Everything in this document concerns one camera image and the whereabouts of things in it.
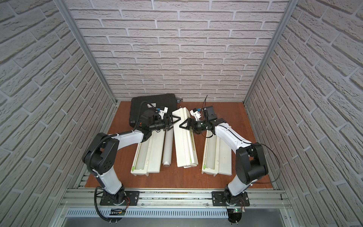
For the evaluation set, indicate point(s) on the white plastic wrap roll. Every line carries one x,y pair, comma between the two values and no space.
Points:
168,146

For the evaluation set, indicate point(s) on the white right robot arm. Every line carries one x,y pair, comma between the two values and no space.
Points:
250,163

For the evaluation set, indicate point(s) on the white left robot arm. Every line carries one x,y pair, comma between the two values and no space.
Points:
101,154

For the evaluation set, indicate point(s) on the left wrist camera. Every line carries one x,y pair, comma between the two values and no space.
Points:
149,117

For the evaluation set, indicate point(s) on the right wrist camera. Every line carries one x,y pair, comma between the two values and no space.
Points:
209,113

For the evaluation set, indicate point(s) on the aluminium corner post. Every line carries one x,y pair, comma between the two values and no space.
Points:
272,45
66,13

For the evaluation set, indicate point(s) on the aluminium corner post right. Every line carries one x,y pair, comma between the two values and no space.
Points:
272,45

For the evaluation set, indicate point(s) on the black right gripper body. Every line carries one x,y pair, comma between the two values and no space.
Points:
198,126

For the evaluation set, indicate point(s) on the aluminium corner post left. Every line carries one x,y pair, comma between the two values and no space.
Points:
66,13

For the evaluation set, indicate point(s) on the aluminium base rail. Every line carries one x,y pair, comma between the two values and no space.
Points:
192,203

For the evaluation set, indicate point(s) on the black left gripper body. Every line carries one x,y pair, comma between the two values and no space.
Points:
165,124

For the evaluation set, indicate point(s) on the cream dispenser with lid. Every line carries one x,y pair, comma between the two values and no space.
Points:
148,156

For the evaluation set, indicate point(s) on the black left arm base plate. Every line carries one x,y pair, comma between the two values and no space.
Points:
124,198

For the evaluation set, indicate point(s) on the black plastic tool case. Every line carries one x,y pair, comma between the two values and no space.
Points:
142,103

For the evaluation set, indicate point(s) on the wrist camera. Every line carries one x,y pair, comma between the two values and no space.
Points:
149,117
209,113

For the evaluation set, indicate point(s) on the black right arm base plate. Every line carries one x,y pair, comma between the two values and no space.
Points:
220,199

